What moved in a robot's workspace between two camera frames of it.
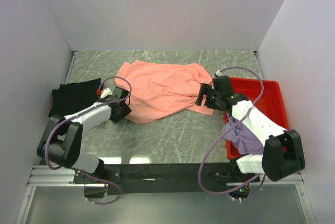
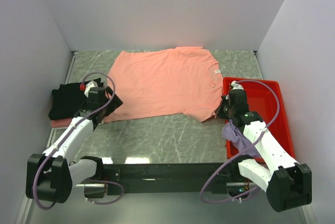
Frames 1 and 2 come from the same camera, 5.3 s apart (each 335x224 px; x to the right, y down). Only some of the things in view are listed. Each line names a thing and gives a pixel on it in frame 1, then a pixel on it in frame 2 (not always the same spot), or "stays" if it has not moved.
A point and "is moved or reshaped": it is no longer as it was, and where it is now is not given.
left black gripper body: (124, 111) → (114, 104)
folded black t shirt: (70, 96) stays
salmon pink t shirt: (158, 91) is moved or reshaped
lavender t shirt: (241, 138) stays
